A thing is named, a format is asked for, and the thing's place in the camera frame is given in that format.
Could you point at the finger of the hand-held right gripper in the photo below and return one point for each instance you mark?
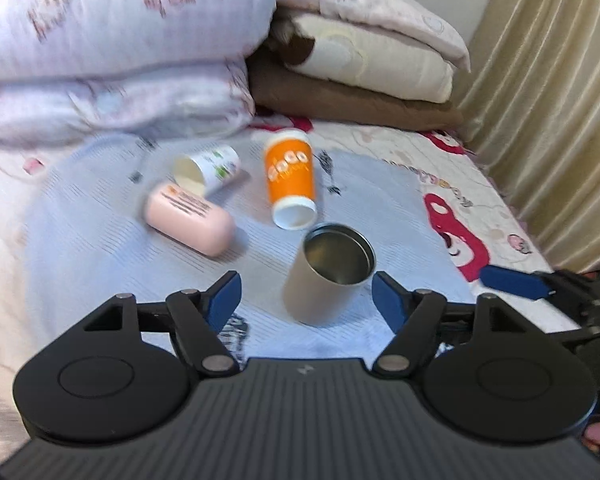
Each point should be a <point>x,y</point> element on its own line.
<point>512,282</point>

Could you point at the beige pleated curtain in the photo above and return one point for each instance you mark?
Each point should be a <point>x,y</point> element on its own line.
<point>550,110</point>

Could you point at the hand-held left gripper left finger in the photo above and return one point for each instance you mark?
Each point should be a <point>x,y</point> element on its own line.
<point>225,294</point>

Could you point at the orange paper cup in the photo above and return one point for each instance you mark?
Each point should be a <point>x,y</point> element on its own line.
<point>290,180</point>

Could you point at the brown folded blanket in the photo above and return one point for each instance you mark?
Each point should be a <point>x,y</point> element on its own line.
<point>340,102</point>

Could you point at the cream folded blanket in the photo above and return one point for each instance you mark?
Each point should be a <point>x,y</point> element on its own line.
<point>380,67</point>

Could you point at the light blue striped mat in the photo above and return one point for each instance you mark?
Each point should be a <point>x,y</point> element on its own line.
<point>105,230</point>

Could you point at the grey metal cup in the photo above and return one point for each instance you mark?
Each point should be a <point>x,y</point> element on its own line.
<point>325,280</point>

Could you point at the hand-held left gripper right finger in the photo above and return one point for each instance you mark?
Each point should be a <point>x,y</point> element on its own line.
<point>387,300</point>

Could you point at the white pink printed quilt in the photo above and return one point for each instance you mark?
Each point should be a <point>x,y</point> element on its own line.
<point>110,45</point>

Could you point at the white printed paper cup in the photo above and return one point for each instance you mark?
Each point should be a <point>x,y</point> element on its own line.
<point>215,167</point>

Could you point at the pink printed folded blanket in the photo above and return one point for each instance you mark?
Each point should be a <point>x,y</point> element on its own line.
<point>380,10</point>

